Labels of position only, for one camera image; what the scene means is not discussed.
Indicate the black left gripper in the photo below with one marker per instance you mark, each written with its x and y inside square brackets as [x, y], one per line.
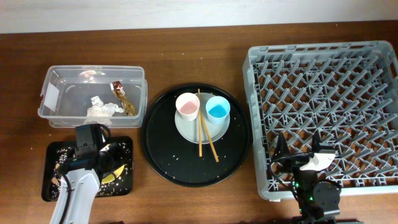
[86, 152]

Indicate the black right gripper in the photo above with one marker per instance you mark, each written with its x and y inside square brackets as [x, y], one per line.
[298, 163]

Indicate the yellow bowl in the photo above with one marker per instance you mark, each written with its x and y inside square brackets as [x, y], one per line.
[112, 175]

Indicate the white tissue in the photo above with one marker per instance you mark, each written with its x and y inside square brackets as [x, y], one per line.
[100, 112]

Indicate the gold snack wrapper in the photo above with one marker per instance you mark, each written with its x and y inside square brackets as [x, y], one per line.
[118, 90]

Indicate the blue cup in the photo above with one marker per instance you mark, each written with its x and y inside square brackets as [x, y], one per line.
[217, 109]

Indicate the pink cup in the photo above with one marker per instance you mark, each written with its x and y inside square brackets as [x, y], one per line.
[188, 105]

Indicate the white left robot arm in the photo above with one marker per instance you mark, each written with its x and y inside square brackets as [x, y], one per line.
[77, 193]

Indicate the clear plastic waste bin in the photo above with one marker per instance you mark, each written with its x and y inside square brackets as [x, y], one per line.
[69, 91]

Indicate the grey plastic dishwasher rack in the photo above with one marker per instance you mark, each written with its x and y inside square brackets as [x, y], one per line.
[346, 90]

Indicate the black rectangular tray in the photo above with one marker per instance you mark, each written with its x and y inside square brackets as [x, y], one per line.
[124, 183]

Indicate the food scraps and rice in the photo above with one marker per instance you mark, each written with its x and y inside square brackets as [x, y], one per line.
[118, 186]

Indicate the black round serving tray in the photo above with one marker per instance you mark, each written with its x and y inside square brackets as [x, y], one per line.
[178, 160]

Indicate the wooden chopstick right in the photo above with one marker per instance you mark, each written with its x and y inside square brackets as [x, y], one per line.
[209, 137]

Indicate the wooden chopstick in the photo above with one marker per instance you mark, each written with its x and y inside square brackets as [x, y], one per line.
[199, 127]
[209, 137]

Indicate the light grey plate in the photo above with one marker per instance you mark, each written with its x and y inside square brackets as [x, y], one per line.
[189, 129]

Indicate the wooden chopstick left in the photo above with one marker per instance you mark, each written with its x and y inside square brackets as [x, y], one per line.
[199, 127]

